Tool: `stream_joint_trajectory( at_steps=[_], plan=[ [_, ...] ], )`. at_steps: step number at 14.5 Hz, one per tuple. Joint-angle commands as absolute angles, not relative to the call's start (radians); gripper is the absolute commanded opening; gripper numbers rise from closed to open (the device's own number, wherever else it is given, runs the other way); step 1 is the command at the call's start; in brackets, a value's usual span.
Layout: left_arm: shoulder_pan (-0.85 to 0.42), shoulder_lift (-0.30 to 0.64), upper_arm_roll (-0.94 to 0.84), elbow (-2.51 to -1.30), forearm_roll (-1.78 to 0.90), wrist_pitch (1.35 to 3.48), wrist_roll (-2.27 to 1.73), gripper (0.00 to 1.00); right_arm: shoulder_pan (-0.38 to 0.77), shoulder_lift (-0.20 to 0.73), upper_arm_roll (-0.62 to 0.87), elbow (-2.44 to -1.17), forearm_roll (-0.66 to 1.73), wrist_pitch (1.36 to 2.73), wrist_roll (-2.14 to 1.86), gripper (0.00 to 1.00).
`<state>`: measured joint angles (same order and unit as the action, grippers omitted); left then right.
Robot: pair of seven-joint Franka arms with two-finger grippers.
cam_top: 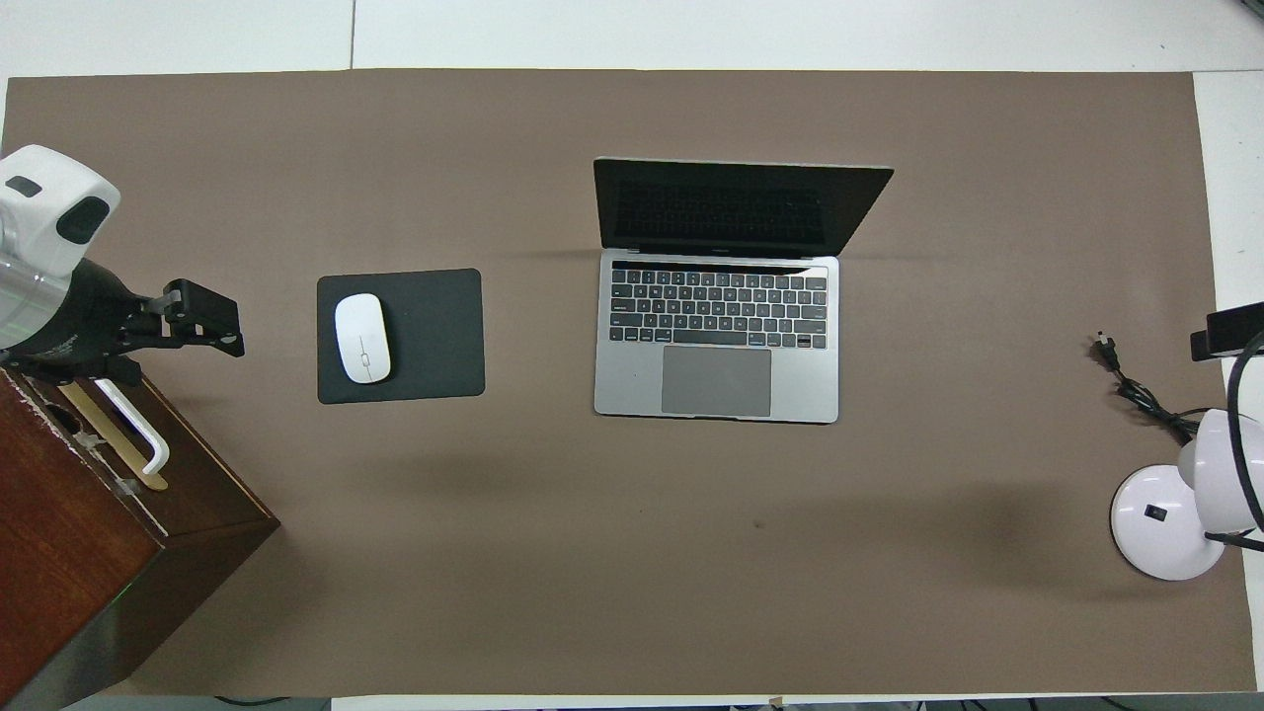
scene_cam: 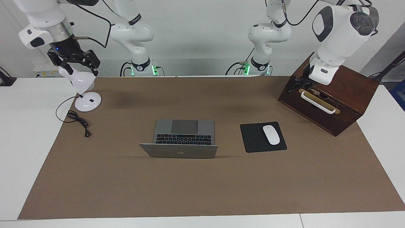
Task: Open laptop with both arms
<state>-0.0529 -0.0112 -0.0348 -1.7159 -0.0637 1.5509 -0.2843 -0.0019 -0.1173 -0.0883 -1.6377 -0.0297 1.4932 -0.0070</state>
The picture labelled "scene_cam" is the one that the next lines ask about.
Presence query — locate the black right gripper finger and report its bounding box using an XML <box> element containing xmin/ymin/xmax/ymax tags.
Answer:
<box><xmin>81</xmin><ymin>50</ymin><xmax>101</xmax><ymax>77</ymax></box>
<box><xmin>47</xmin><ymin>50</ymin><xmax>67</xmax><ymax>68</ymax></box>

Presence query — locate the silver laptop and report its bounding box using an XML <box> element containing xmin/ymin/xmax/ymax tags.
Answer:
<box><xmin>139</xmin><ymin>119</ymin><xmax>218</xmax><ymax>159</ymax></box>

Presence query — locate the white power strip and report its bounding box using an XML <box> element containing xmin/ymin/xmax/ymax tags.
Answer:
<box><xmin>33</xmin><ymin>63</ymin><xmax>64</xmax><ymax>78</ymax></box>

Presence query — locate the white desk lamp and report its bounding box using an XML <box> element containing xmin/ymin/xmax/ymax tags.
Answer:
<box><xmin>59</xmin><ymin>65</ymin><xmax>102</xmax><ymax>112</ymax></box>

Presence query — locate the dark wooden box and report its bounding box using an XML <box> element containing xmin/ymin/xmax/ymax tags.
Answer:
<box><xmin>278</xmin><ymin>52</ymin><xmax>379</xmax><ymax>137</ymax></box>

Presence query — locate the white computer mouse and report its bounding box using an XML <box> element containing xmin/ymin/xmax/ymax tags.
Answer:
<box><xmin>263</xmin><ymin>125</ymin><xmax>281</xmax><ymax>145</ymax></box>

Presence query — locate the black clamp stand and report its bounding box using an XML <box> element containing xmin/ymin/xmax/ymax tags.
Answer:
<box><xmin>0</xmin><ymin>66</ymin><xmax>17</xmax><ymax>86</ymax></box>

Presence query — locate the black mouse pad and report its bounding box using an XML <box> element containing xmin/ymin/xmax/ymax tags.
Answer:
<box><xmin>240</xmin><ymin>122</ymin><xmax>287</xmax><ymax>153</ymax></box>

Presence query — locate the black pole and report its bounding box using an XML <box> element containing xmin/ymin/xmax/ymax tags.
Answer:
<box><xmin>369</xmin><ymin>51</ymin><xmax>405</xmax><ymax>83</ymax></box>

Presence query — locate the blue object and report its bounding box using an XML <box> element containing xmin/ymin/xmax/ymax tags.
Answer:
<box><xmin>390</xmin><ymin>79</ymin><xmax>405</xmax><ymax>111</ymax></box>

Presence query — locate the brown table mat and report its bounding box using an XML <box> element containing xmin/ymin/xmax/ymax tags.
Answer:
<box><xmin>17</xmin><ymin>76</ymin><xmax>405</xmax><ymax>220</ymax></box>

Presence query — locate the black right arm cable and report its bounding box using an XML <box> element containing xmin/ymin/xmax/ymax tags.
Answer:
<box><xmin>71</xmin><ymin>0</ymin><xmax>127</xmax><ymax>49</ymax></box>

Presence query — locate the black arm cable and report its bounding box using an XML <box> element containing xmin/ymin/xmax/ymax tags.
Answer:
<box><xmin>71</xmin><ymin>0</ymin><xmax>127</xmax><ymax>49</ymax></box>
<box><xmin>280</xmin><ymin>0</ymin><xmax>380</xmax><ymax>36</ymax></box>

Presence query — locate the white box handle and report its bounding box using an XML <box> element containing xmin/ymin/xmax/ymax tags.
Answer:
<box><xmin>299</xmin><ymin>90</ymin><xmax>336</xmax><ymax>114</ymax></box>

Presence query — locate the black base cable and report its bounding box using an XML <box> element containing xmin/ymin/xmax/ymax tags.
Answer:
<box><xmin>120</xmin><ymin>61</ymin><xmax>133</xmax><ymax>77</ymax></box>
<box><xmin>225</xmin><ymin>47</ymin><xmax>256</xmax><ymax>76</ymax></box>

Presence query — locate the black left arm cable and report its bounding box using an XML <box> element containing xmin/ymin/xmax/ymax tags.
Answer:
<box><xmin>280</xmin><ymin>0</ymin><xmax>380</xmax><ymax>36</ymax></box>

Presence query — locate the black lamp power cable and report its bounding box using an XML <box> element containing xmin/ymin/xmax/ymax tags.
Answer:
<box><xmin>56</xmin><ymin>96</ymin><xmax>91</xmax><ymax>138</ymax></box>

